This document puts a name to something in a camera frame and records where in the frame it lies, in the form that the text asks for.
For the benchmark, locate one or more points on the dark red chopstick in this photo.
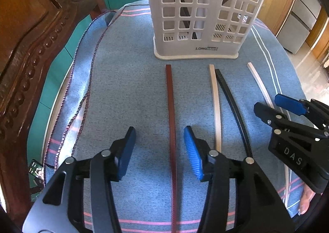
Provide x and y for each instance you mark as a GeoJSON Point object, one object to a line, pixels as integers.
{"type": "Point", "coordinates": [171, 120]}

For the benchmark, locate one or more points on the black chopstick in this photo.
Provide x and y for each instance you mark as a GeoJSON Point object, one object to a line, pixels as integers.
{"type": "Point", "coordinates": [185, 12]}
{"type": "Point", "coordinates": [232, 104]}

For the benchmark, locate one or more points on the grey appliance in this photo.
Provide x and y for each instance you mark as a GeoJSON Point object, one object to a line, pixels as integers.
{"type": "Point", "coordinates": [295, 24]}

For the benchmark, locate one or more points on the person's right hand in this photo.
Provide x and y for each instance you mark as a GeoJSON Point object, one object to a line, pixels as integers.
{"type": "Point", "coordinates": [307, 197]}

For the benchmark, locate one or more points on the cream chopstick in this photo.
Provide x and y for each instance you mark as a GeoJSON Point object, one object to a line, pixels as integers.
{"type": "Point", "coordinates": [258, 81]}
{"type": "Point", "coordinates": [216, 107]}

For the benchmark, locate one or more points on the green printed packet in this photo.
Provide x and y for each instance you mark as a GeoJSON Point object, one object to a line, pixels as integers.
{"type": "Point", "coordinates": [36, 171]}

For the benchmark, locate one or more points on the blue striped tablecloth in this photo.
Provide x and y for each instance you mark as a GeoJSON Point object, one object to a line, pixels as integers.
{"type": "Point", "coordinates": [128, 94]}

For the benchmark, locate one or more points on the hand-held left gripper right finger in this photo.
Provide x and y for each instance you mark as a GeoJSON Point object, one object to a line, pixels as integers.
{"type": "Point", "coordinates": [192, 150]}

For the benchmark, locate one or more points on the carved wooden chair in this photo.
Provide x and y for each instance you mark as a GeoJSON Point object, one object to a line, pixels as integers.
{"type": "Point", "coordinates": [25, 42]}

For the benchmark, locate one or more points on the white plastic utensil basket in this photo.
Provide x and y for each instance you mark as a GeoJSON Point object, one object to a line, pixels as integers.
{"type": "Point", "coordinates": [180, 50]}

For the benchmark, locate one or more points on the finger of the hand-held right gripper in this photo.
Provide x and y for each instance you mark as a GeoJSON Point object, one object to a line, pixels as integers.
{"type": "Point", "coordinates": [289, 104]}
{"type": "Point", "coordinates": [270, 116]}

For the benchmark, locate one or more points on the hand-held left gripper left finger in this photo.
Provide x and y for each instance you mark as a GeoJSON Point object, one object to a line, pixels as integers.
{"type": "Point", "coordinates": [127, 150]}

